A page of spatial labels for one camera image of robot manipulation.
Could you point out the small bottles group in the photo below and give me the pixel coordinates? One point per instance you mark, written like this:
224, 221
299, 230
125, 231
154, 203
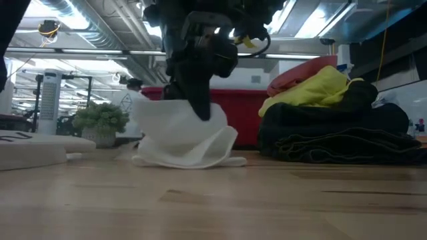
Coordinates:
419, 126

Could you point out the white Houston tote bag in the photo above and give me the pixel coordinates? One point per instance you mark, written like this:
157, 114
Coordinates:
33, 150

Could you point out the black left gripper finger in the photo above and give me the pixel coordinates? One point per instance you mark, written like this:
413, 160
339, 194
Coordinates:
198, 96
171, 91

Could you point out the green succulent plant in pot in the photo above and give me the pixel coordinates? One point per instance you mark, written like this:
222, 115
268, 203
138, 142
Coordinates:
100, 120

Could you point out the white garment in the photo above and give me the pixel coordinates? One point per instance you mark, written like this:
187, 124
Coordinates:
177, 140

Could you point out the black aluminium table frame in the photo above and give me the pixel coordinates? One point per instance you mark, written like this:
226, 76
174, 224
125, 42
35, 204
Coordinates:
248, 147

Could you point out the white multi-head lamp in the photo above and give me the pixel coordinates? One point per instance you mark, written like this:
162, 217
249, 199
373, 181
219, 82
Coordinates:
385, 100

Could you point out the yellow-green shirt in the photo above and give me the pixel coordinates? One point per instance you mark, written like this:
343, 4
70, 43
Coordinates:
320, 90

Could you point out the long ceiling light bar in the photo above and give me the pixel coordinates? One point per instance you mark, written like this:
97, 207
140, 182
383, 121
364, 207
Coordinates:
90, 51

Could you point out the person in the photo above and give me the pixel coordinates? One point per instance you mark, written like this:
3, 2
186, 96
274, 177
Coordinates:
130, 103

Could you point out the red plastic laundry basket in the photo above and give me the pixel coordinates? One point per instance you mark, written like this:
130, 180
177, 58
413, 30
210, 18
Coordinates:
247, 113

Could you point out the white tower fan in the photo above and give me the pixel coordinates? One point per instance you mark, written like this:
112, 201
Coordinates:
50, 100

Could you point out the black pole stand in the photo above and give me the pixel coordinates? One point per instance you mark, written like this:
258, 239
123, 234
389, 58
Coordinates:
37, 100

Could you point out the pink cloth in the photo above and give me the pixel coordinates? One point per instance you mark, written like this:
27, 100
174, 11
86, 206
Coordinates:
300, 75

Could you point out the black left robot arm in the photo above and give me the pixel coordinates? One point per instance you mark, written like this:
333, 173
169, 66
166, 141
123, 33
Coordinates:
13, 33

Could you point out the black garment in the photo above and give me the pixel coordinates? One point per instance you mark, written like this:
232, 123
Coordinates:
333, 120

